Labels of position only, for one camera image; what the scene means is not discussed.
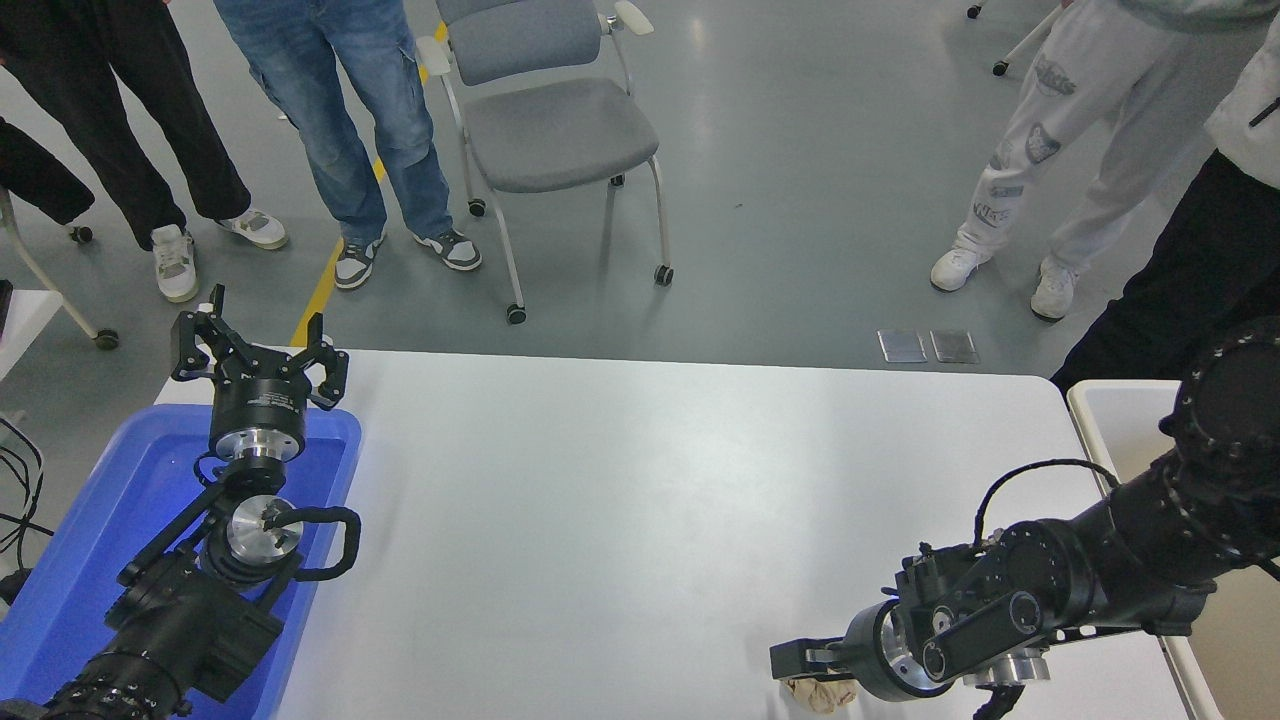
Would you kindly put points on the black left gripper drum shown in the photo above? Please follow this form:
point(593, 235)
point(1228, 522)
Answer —
point(258, 400)

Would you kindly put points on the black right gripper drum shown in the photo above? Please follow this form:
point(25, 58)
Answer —
point(862, 650)

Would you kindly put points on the tan paper ball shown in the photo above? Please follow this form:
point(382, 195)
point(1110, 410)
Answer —
point(820, 698)

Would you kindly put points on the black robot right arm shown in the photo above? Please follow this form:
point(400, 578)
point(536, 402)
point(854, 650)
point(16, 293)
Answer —
point(1130, 540)

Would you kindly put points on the small white side table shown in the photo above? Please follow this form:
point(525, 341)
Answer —
point(25, 325)

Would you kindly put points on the blue plastic tray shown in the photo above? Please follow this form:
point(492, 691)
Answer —
point(100, 500)

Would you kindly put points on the silver floor plate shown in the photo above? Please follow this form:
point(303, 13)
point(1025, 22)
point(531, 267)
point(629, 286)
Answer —
point(902, 346)
point(955, 347)

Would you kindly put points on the grey padded chair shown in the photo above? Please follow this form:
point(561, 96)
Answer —
point(555, 130)

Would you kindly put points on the large pale bin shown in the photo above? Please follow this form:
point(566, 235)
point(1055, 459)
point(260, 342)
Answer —
point(1120, 420)

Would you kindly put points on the white chair base with castors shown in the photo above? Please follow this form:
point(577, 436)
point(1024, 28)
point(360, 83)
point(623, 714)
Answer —
point(1030, 38)

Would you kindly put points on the white chair frame with castors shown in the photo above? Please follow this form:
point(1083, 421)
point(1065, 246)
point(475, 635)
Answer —
point(45, 275)

